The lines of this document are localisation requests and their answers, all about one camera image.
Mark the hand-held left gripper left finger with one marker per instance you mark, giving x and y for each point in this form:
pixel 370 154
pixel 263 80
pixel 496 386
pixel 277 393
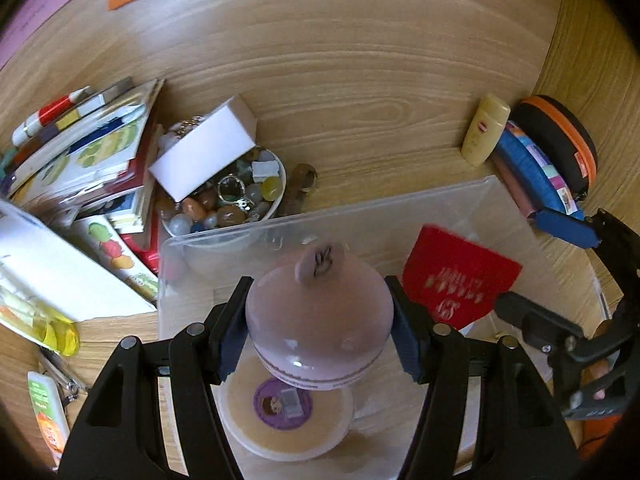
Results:
pixel 229 332

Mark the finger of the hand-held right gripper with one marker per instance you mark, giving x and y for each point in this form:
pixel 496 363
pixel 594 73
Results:
pixel 565 227
pixel 530 315

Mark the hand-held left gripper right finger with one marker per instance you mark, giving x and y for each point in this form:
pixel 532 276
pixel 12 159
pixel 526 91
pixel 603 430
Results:
pixel 406 337

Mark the pink round lidded jar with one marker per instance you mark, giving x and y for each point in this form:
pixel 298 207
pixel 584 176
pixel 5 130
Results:
pixel 320 320

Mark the clear plastic storage bin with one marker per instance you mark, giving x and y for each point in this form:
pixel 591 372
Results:
pixel 365 230

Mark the wooden desktop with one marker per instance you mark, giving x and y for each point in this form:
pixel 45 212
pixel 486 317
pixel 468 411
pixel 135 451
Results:
pixel 375 125

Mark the person's right hand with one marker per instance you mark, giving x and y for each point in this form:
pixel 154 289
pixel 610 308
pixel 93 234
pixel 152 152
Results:
pixel 598 382

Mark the blue fabric pouch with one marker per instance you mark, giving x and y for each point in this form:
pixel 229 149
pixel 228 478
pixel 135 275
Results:
pixel 530 170

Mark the red card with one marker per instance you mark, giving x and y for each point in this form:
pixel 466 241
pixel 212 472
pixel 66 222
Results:
pixel 450 270

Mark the black orange zip case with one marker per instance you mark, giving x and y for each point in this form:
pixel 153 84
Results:
pixel 560 135

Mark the pile of polished stones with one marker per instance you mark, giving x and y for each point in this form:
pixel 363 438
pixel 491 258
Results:
pixel 225 216

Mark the white bowl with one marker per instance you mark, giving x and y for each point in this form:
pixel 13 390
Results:
pixel 175 229

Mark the cream round tin purple label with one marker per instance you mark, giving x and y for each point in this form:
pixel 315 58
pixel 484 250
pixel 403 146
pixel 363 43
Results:
pixel 300 435

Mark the yellow lotion bottle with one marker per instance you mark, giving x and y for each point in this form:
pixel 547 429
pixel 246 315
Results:
pixel 482 132

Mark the fruit printed booklet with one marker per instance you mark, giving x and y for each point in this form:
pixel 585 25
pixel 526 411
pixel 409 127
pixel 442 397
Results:
pixel 120 255

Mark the metal keys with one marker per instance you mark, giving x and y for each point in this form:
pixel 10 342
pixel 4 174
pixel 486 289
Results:
pixel 65 377

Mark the white cardboard box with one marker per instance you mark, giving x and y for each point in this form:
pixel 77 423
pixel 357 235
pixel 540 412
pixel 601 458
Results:
pixel 200 155

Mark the yellow green packet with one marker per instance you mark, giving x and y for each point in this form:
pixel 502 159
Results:
pixel 45 330

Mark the orange and white tube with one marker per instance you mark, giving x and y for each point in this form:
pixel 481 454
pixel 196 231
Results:
pixel 49 420

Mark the stack of booklets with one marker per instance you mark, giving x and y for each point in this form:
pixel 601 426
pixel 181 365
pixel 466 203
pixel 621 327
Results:
pixel 95 160

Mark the red and white marker pen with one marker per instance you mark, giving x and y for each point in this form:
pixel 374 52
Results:
pixel 50 112

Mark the pink paper note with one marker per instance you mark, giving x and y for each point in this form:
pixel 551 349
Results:
pixel 35 5

